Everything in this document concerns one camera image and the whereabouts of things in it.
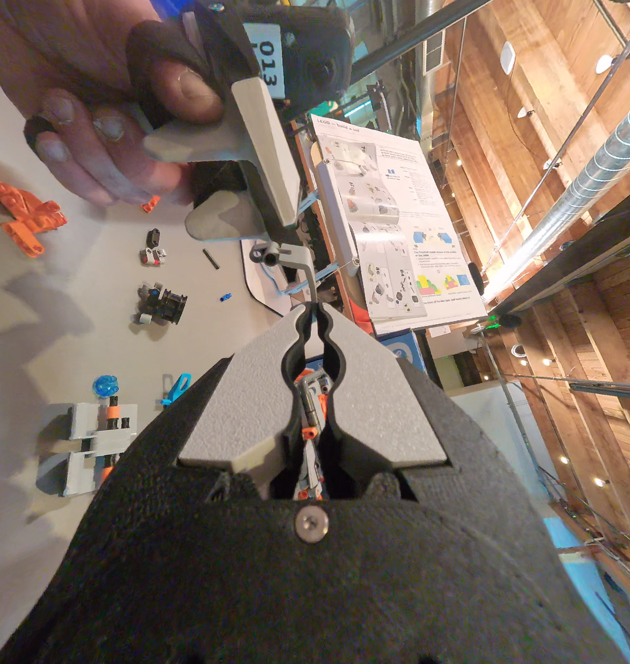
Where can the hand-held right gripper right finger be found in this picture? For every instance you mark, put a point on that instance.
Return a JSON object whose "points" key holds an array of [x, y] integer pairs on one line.
{"points": [[392, 415]]}

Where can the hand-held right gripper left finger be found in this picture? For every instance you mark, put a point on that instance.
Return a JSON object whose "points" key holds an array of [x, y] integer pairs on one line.
{"points": [[237, 415]]}

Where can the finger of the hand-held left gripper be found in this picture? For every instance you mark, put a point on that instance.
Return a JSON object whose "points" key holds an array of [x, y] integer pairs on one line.
{"points": [[226, 218], [271, 150]]}

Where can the grey connector block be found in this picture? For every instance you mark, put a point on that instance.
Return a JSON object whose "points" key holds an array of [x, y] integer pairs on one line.
{"points": [[268, 255]]}

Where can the small orange building piece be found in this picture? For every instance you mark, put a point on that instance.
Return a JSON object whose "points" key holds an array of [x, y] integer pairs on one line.
{"points": [[150, 204]]}

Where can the person's left hand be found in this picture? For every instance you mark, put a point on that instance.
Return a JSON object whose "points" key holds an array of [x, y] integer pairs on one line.
{"points": [[61, 78]]}

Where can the dark axle rod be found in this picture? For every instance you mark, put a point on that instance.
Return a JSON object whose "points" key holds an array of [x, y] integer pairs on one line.
{"points": [[211, 258]]}

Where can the blue robot kit box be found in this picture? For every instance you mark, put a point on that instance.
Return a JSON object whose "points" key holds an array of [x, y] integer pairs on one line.
{"points": [[403, 350]]}

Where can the cyan brick separator tool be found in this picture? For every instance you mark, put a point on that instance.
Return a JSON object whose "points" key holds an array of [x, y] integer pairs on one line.
{"points": [[177, 386]]}

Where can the toy tracked robot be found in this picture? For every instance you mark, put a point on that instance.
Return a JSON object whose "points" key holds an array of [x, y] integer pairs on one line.
{"points": [[310, 410]]}

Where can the dark connector piece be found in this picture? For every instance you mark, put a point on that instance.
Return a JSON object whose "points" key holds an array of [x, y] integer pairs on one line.
{"points": [[154, 237]]}

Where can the grey block with red dot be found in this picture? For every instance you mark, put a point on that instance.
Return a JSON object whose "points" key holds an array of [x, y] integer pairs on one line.
{"points": [[153, 257]]}

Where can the book stand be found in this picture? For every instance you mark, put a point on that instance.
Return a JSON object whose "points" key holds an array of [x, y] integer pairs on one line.
{"points": [[335, 207]]}

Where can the orange container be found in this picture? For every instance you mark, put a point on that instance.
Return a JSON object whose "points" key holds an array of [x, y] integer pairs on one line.
{"points": [[363, 319]]}

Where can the black toy wheel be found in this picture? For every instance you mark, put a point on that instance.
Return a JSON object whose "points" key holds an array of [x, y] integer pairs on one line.
{"points": [[169, 306]]}

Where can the black pole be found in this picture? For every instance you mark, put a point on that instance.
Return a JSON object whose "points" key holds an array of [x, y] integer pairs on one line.
{"points": [[423, 33]]}

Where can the white instruction booklet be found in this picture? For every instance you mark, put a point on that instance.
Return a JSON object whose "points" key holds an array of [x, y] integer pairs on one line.
{"points": [[408, 207]]}

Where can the grey panel assembly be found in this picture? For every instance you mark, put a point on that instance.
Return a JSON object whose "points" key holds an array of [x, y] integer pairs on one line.
{"points": [[86, 441]]}

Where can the black disc on pole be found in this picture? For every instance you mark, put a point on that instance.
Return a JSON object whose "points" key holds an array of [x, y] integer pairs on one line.
{"points": [[476, 277]]}

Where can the long orange building piece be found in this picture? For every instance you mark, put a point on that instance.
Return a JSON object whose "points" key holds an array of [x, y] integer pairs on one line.
{"points": [[27, 241]]}

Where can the silver air duct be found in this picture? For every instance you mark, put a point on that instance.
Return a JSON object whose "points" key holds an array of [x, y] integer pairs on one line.
{"points": [[579, 197]]}

